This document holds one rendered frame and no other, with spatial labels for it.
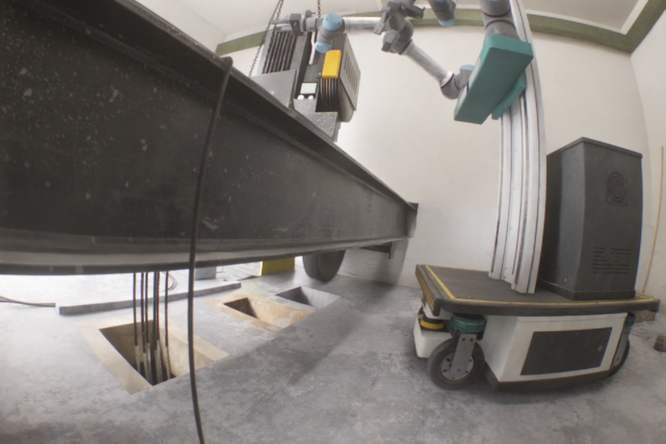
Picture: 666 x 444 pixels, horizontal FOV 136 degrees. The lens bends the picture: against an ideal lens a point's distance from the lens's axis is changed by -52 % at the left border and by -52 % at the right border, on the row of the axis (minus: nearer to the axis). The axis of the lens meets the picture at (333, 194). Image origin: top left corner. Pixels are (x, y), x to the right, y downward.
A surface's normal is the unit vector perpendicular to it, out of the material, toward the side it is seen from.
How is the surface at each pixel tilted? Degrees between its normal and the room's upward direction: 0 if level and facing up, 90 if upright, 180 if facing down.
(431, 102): 90
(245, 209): 90
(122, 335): 90
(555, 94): 90
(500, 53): 180
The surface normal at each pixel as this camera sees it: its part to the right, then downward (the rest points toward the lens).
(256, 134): 0.92, 0.10
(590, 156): -0.21, -0.11
